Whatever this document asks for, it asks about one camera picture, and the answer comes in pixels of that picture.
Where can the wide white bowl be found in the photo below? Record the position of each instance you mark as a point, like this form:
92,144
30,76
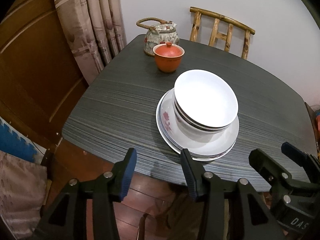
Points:
206,98

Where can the beige patterned curtain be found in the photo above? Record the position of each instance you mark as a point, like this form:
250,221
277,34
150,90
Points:
94,32

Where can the brown wooden door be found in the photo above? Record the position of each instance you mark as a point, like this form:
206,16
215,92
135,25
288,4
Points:
40,80

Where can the white bowl red floral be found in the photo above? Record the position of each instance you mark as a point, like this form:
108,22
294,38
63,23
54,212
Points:
196,134

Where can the grey patterned fabric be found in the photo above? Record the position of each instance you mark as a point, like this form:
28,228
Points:
23,190

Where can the large plate purple flowers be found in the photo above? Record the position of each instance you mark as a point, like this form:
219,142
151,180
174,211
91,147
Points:
162,129

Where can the floral ceramic teapot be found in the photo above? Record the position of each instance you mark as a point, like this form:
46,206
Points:
162,32

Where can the blue floor mat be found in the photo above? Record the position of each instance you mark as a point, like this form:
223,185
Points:
16,144

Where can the red plastic bag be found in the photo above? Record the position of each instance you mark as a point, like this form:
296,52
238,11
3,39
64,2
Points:
318,121

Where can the small deep plate pink flowers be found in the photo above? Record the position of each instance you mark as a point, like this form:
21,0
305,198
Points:
215,142

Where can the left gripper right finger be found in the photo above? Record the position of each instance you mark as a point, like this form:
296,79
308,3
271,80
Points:
193,172

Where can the orange lidded tea cup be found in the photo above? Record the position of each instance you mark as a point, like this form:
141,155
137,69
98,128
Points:
168,56

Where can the white bowl green floral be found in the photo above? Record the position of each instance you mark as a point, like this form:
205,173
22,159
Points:
181,116

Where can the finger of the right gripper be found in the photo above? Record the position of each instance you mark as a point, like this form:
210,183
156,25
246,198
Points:
277,176
308,162

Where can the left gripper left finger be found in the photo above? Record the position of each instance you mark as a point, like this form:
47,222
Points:
122,175

